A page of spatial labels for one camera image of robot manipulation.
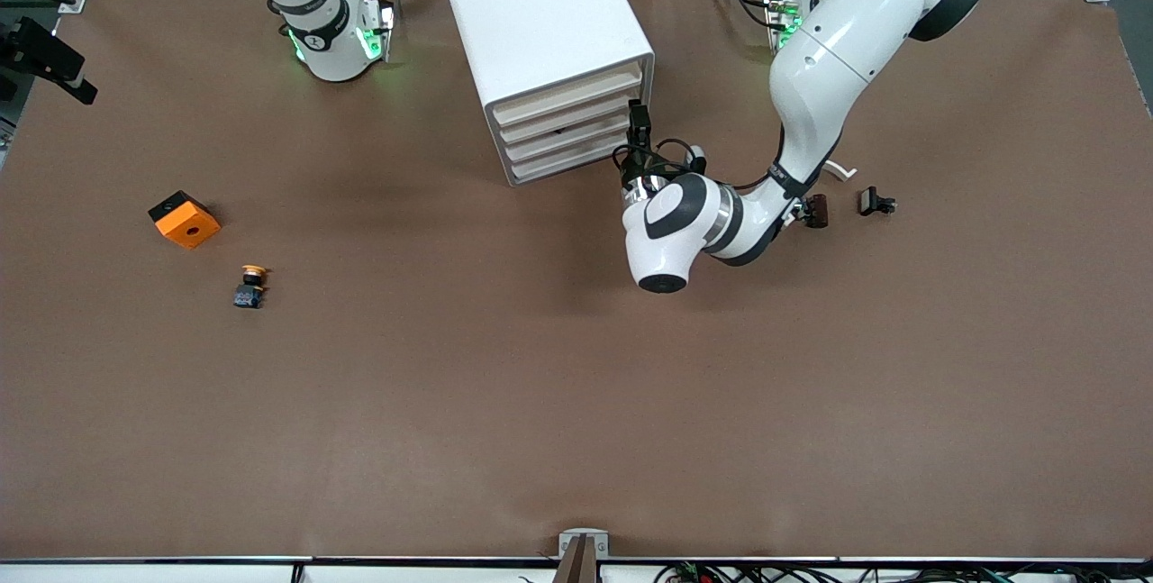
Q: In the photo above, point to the small black plastic clip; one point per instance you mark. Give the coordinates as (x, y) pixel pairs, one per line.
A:
(870, 200)

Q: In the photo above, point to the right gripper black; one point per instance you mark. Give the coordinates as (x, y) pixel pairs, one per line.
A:
(13, 47)

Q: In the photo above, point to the yellow push button switch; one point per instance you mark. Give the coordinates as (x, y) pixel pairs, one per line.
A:
(249, 295)

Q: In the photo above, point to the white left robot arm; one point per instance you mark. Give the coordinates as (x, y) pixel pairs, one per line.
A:
(838, 51)

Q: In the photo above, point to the white curved plastic arc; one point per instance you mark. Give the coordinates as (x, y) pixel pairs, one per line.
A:
(842, 170)

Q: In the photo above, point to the small brown electrical component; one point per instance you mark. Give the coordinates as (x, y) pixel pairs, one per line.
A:
(818, 211)

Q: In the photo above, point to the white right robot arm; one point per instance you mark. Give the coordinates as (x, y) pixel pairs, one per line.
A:
(329, 51)

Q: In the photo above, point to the black metal table rail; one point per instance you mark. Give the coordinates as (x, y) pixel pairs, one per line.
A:
(180, 560)

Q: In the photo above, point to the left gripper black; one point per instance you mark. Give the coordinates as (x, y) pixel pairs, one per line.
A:
(639, 168)

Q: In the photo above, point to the orange box with black side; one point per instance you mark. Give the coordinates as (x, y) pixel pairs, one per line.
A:
(189, 227)

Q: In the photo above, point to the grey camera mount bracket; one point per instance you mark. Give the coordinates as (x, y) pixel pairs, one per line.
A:
(583, 556)

